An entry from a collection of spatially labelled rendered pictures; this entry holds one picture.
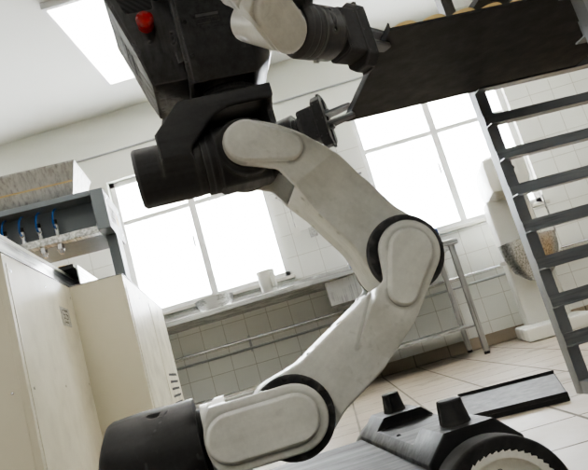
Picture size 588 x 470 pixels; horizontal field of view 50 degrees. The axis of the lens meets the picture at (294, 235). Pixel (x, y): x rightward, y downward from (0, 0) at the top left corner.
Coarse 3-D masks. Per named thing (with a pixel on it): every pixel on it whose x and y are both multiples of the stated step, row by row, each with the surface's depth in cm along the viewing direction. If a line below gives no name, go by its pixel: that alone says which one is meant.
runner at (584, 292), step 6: (576, 288) 144; (582, 288) 144; (558, 294) 144; (564, 294) 144; (570, 294) 144; (576, 294) 144; (582, 294) 144; (552, 300) 143; (558, 300) 143; (564, 300) 143; (570, 300) 144; (576, 300) 141; (552, 306) 143; (558, 306) 140
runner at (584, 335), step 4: (584, 328) 142; (568, 332) 142; (572, 332) 142; (576, 332) 142; (580, 332) 142; (584, 332) 142; (564, 336) 142; (568, 336) 142; (572, 336) 142; (576, 336) 142; (580, 336) 142; (584, 336) 142; (568, 340) 141; (572, 340) 141; (576, 340) 142; (580, 340) 142; (584, 340) 141; (568, 344) 141; (572, 344) 140; (576, 344) 139; (580, 344) 139
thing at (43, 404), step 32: (0, 256) 161; (0, 288) 159; (32, 288) 180; (64, 288) 221; (0, 320) 158; (32, 320) 172; (64, 320) 208; (0, 352) 156; (32, 352) 165; (64, 352) 197; (0, 384) 154; (32, 384) 158; (64, 384) 188; (0, 416) 153; (32, 416) 154; (64, 416) 179; (96, 416) 217; (0, 448) 151; (32, 448) 152; (64, 448) 171; (96, 448) 206
